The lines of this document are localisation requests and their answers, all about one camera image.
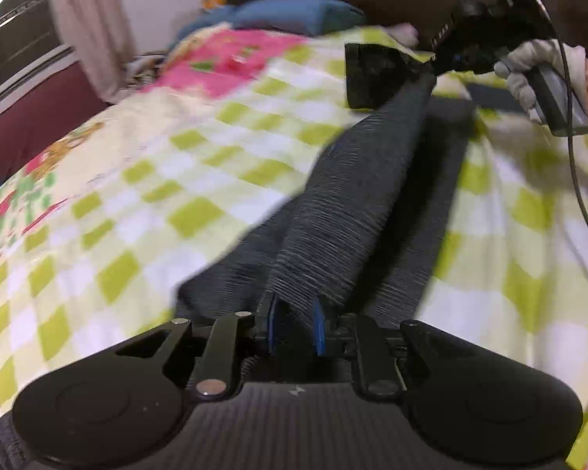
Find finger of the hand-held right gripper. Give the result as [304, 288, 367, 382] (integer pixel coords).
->
[425, 48, 471, 77]

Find black cable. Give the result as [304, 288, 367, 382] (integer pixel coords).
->
[490, 0, 588, 261]

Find window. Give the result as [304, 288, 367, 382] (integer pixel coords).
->
[0, 0, 75, 105]

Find green checkered printed blanket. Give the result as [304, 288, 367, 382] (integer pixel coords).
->
[0, 23, 588, 470]

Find dark grey pants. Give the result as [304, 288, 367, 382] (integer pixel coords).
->
[0, 43, 477, 470]

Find blue pillow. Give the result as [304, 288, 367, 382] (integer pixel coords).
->
[177, 0, 366, 40]

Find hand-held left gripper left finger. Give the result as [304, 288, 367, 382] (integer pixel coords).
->
[114, 293, 280, 399]

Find maroon bed frame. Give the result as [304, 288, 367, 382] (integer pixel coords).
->
[0, 52, 109, 188]

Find person's right hand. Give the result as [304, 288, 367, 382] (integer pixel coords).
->
[494, 39, 588, 125]

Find pale curtain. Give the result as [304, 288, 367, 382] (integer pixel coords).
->
[43, 0, 139, 105]

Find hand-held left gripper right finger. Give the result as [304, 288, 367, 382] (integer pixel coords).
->
[310, 300, 452, 400]

